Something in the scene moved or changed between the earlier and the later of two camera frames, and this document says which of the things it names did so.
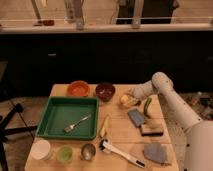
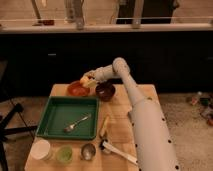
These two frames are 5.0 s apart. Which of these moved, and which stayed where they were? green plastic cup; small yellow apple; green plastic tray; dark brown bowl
Moved: small yellow apple
Stayed: dark brown bowl; green plastic tray; green plastic cup
